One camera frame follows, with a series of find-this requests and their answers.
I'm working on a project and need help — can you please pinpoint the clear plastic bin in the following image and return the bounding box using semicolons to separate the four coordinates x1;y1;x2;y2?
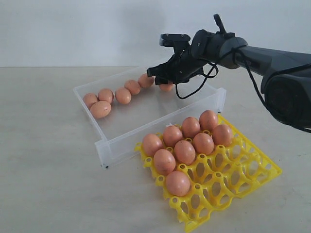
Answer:
74;67;226;169

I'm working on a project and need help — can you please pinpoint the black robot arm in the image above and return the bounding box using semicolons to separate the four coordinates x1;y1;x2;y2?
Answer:
147;30;311;132

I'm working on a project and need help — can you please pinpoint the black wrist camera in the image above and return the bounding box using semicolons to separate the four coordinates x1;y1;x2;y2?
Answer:
159;33;190;54

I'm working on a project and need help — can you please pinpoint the brown egg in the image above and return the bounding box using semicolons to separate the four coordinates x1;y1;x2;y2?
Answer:
83;93;98;109
199;110;218;132
154;149;176;176
193;133;214;155
165;171;190;197
181;116;201;138
174;140;196;165
142;133;163;157
138;73;155;88
212;124;233;147
90;101;111;119
159;83;174;92
163;126;183;148
124;80;141;95
115;87;132;104
98;88;114;103

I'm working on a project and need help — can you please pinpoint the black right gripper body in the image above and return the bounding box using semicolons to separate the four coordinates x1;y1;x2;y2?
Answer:
167;47;207;84

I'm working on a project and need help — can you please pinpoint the yellow plastic egg tray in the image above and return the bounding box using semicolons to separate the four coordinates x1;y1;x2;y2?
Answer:
135;114;282;233

